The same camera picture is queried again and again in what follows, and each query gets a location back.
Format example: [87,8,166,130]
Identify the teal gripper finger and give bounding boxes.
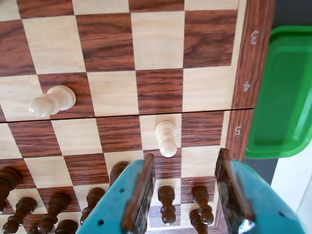
[214,147,308,234]
[77,153,156,234]

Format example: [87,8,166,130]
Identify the green plastic container lid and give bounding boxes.
[245,25,312,159]

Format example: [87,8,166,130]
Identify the wooden folding chessboard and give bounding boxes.
[0,0,276,234]

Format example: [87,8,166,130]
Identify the light wooden pawn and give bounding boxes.
[155,121,178,157]
[28,85,77,118]

